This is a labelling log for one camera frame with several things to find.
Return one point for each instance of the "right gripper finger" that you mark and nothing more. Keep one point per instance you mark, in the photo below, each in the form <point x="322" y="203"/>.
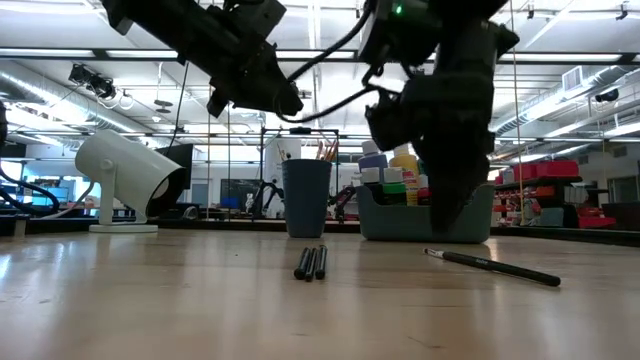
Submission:
<point x="455" y="185"/>

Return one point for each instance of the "small red paint bottle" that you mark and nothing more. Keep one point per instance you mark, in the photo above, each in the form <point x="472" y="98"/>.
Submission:
<point x="423" y="196"/>

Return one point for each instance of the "large yellow paint bottle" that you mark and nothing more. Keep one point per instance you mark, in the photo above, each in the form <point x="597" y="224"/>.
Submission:
<point x="407" y="165"/>

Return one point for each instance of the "small green paint bottle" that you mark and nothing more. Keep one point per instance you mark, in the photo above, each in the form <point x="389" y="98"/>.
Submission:
<point x="394" y="190"/>

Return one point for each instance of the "thin black paintbrush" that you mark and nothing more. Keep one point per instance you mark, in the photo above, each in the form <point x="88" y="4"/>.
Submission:
<point x="500" y="267"/>
<point x="284" y="155"/>
<point x="280" y="154"/>

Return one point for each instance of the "teal plastic bin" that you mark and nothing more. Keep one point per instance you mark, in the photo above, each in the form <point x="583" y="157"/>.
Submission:
<point x="390" y="222"/>

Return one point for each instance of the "small black paint bottle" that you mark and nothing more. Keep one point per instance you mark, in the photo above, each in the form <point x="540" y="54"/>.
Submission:
<point x="371" y="192"/>

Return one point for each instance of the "large lavender paint bottle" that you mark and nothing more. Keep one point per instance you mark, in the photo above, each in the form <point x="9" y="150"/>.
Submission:
<point x="373" y="161"/>

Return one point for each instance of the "dark blue plastic cup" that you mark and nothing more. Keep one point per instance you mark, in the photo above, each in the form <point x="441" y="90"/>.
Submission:
<point x="306" y="200"/>

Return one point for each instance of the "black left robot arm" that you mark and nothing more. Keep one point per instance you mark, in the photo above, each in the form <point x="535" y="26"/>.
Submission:
<point x="170" y="25"/>

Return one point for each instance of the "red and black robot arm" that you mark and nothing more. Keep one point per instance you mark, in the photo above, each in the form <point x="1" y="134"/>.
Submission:
<point x="345" y="197"/>

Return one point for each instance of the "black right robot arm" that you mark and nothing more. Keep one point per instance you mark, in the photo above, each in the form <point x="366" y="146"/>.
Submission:
<point x="465" y="40"/>

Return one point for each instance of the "black background robot arm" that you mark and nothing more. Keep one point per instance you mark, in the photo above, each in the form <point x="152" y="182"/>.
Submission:
<point x="265" y="192"/>

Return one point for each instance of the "white tank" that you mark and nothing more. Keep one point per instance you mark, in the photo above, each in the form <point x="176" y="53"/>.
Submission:
<point x="287" y="150"/>

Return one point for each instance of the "shelf with red bins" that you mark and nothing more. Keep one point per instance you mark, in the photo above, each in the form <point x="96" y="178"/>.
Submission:
<point x="550" y="169"/>

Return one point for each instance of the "black monitor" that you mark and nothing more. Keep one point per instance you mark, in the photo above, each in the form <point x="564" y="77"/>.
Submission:
<point x="177" y="160"/>

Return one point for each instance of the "dark desk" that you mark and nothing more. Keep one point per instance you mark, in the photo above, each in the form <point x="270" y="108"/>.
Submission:
<point x="620" y="212"/>

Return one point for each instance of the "lit computer screen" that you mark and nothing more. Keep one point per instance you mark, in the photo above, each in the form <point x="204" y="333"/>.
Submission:
<point x="50" y="192"/>

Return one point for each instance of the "silver air duct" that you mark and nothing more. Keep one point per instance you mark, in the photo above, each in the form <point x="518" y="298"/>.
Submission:
<point x="60" y="107"/>
<point x="550" y="107"/>

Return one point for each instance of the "black aluminium table frame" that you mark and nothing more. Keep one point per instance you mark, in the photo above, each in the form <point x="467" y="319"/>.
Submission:
<point x="225" y="225"/>

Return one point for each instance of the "black ceiling camera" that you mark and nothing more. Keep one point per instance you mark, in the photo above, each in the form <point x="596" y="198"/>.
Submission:
<point x="607" y="95"/>

